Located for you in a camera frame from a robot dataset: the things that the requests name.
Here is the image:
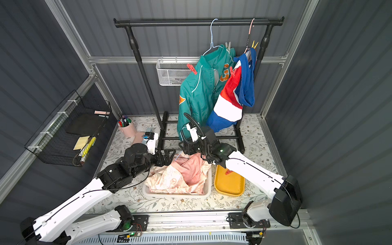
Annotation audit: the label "pink printed jacket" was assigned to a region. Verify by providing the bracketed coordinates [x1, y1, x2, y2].
[144, 153, 211, 195]

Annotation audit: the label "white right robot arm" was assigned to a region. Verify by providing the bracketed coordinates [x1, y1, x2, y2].
[180, 113, 303, 228]

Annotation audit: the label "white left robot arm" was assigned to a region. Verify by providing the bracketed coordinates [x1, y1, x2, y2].
[20, 143, 176, 245]

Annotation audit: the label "blue hanger with green jacket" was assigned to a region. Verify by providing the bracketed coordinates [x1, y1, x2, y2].
[203, 18, 221, 56]

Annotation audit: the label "pink eraser block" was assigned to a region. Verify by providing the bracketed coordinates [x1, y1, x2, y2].
[132, 132, 145, 144]

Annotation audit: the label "pink pen cup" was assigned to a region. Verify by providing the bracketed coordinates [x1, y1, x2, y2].
[117, 115, 137, 138]

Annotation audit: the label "white plastic basket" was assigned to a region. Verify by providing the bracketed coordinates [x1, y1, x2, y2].
[142, 169, 212, 199]

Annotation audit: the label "yellow plastic tray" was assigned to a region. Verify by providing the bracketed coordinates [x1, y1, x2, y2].
[214, 165, 246, 197]

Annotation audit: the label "green jacket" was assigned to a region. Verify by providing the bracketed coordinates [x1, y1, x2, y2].
[177, 45, 236, 141]

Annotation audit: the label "floral table mat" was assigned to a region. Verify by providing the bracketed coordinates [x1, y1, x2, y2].
[87, 114, 284, 214]

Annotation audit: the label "red white blue jacket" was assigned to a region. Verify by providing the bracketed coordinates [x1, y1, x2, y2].
[206, 48, 257, 133]

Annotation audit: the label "yellow sticky notes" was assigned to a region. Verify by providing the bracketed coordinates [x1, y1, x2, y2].
[73, 136, 90, 151]

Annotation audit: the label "red clothespin on green jacket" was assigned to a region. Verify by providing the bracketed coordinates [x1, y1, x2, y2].
[186, 63, 198, 75]

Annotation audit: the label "grey clothespin on green jacket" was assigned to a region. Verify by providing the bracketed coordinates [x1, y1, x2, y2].
[225, 42, 231, 52]

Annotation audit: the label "yellow clothespin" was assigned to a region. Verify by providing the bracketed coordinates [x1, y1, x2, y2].
[252, 41, 259, 49]

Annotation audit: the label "black clothes rack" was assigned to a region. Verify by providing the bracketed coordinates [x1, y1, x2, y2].
[113, 17, 285, 150]

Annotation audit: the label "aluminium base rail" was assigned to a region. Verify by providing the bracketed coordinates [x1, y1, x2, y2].
[62, 210, 307, 237]

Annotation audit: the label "silver mesh wall basket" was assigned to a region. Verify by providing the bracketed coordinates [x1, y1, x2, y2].
[156, 58, 197, 86]

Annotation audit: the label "black wire wall basket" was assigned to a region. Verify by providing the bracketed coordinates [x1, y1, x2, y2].
[24, 90, 113, 167]

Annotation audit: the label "pink wire hanger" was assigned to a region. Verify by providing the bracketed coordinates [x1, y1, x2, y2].
[244, 18, 255, 54]

